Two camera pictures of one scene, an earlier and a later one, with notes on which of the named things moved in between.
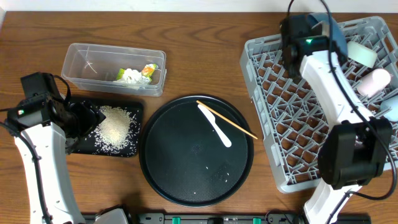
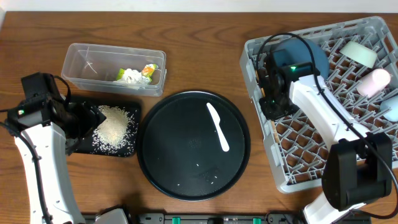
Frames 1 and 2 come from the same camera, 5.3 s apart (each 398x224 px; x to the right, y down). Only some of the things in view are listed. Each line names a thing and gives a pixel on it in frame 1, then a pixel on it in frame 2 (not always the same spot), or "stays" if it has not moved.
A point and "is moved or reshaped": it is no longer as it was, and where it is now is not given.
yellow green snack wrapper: x=146 y=71 stays
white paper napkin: x=133 y=76 stays
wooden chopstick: x=224 y=117 -> x=272 y=123
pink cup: x=374 y=83 stays
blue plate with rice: x=336 y=34 is moved or reshaped
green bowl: x=362 y=54 stays
